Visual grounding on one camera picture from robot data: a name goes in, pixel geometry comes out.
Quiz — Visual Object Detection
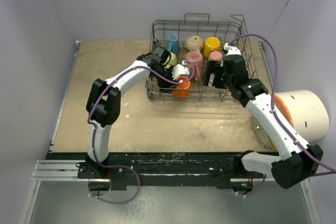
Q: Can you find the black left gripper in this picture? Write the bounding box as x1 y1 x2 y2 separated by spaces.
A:
152 67 179 95

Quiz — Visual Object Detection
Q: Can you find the orange mug black handle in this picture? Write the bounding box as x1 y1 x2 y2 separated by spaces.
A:
173 78 191 99

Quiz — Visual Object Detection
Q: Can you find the pink ghost pattern mug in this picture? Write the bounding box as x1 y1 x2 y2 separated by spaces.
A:
186 51 203 81

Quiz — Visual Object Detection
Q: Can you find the pale yellow faceted mug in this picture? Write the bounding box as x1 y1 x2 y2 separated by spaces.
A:
165 52 177 66

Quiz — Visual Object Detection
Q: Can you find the blue flower mug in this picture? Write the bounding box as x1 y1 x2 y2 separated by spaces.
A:
166 34 180 55

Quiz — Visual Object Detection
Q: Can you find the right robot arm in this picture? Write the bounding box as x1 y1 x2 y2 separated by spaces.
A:
203 54 323 189

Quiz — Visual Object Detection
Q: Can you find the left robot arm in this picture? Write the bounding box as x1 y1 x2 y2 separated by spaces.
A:
86 60 176 178

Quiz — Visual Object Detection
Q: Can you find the plain pink tumbler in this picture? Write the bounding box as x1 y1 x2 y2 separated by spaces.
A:
208 51 223 62

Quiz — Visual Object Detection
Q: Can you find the beige round teapot mug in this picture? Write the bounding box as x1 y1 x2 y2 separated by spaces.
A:
185 35 204 52

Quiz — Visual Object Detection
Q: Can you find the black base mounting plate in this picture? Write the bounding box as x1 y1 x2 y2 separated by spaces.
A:
46 152 263 193

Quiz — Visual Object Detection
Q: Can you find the white cylinder bin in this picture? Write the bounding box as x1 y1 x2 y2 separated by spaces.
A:
276 90 329 143

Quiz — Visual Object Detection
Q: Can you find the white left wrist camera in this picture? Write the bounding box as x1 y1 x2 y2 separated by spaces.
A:
172 61 190 81

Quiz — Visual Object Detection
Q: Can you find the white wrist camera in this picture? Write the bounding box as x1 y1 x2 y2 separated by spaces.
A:
172 61 190 81
223 43 241 56

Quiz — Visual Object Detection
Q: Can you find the grey wire dish rack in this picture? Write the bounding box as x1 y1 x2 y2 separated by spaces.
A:
145 13 258 102

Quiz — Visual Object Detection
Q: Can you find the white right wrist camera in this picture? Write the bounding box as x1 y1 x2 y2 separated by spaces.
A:
223 43 241 56

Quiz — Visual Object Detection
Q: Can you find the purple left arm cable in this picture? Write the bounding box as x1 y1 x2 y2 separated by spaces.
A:
87 62 195 205

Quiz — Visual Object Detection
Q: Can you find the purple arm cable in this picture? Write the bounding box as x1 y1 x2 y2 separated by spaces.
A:
227 34 336 198
87 62 195 205

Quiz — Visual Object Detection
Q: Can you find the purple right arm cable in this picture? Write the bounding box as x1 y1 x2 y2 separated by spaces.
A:
227 34 336 198

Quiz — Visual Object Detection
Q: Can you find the aluminium rail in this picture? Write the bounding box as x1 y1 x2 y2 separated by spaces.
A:
30 159 87 182

